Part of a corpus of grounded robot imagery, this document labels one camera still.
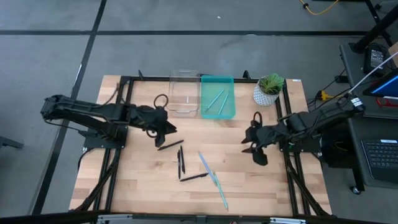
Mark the black power adapter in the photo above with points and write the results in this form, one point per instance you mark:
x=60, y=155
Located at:
x=376, y=58

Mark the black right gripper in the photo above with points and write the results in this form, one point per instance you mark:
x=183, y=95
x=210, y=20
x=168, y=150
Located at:
x=269, y=137

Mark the black stand pole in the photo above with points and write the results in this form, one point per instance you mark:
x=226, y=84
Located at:
x=376, y=29

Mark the green plant in white pot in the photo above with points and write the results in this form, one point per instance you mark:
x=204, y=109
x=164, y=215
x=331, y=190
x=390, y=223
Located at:
x=269, y=90

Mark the black stand foot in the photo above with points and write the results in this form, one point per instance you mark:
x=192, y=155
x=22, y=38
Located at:
x=11, y=143

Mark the black computer case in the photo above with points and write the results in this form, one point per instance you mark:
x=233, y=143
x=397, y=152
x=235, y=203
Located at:
x=339, y=155

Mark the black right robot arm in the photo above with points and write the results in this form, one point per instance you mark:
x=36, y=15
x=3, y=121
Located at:
x=320, y=116

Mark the clear plastic bin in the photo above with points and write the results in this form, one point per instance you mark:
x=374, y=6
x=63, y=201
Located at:
x=183, y=90

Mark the blue pencil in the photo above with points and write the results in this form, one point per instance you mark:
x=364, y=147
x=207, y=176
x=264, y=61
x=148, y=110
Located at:
x=206, y=168

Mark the laptop screen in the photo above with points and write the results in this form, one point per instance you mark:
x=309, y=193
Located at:
x=385, y=87

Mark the black keyboard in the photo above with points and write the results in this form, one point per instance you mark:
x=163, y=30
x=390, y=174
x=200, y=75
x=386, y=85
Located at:
x=382, y=158

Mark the red object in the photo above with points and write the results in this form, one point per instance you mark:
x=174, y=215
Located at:
x=384, y=102

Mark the black caster wheel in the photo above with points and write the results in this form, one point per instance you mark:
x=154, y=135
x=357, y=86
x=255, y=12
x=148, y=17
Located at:
x=356, y=190

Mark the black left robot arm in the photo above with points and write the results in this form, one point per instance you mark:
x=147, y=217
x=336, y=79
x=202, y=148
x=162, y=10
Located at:
x=93, y=110

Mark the dark grey desk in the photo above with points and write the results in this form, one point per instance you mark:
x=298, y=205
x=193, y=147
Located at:
x=354, y=65

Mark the yellow power plug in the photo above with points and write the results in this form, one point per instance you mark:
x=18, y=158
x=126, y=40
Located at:
x=323, y=95

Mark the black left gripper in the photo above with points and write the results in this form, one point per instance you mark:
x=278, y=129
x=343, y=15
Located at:
x=152, y=119

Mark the teal plastic bin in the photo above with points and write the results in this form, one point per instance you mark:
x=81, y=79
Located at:
x=228, y=81

